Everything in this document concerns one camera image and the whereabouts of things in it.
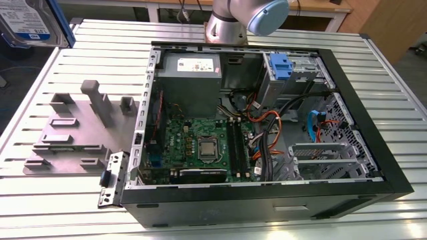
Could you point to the hard disk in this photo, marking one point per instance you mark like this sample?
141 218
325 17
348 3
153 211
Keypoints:
27 22

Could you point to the black open PC case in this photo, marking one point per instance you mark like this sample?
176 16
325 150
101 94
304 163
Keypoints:
234 207

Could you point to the silver CPU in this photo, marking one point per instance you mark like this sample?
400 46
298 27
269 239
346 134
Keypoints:
208 149

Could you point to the green RAM stick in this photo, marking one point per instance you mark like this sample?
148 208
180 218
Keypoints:
67 149

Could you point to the black RAM slot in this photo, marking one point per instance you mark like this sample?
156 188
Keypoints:
241 147
234 147

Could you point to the CPU socket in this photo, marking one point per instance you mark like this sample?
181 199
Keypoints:
209 139

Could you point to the green motherboard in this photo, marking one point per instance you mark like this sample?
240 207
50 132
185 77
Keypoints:
181 155

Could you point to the wooden cabinet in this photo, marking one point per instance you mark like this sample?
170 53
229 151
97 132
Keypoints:
384 25

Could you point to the grey parts rack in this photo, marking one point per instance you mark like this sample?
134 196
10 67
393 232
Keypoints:
83 150

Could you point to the grey power supply unit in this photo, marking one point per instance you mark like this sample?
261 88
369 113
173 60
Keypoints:
188 92

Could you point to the silver optical drive bay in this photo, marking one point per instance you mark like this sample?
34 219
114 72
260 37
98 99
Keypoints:
274 92

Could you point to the black graphics card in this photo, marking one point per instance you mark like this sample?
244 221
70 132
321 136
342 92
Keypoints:
201 175

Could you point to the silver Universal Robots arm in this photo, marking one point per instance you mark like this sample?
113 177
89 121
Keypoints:
230 30

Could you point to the wooden desk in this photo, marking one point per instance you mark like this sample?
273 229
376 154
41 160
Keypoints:
321 7

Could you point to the silver card retention bracket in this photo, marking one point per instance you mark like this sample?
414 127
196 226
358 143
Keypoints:
115 175

